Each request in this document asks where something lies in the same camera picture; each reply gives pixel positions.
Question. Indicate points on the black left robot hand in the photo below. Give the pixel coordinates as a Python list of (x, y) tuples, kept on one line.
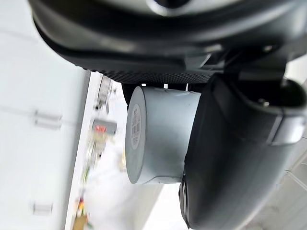
[(148, 40)]

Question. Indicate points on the grey cup with barcode label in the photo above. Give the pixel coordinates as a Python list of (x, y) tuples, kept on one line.
[(160, 136)]

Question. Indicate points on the grey box with red label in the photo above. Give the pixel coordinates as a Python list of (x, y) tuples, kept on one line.
[(104, 127)]

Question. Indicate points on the brown wooden item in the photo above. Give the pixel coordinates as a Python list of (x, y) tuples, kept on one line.
[(80, 221)]

